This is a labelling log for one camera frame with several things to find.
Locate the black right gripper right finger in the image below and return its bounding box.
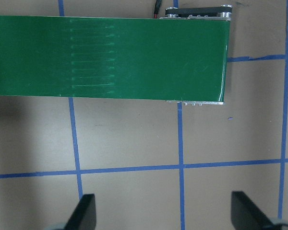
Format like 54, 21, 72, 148
231, 191, 272, 230

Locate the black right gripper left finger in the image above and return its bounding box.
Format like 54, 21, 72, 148
63, 194, 96, 230

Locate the green conveyor belt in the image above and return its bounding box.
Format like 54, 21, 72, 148
0, 5, 232, 105

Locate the red black power cable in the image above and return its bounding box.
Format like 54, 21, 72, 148
152, 0, 162, 19

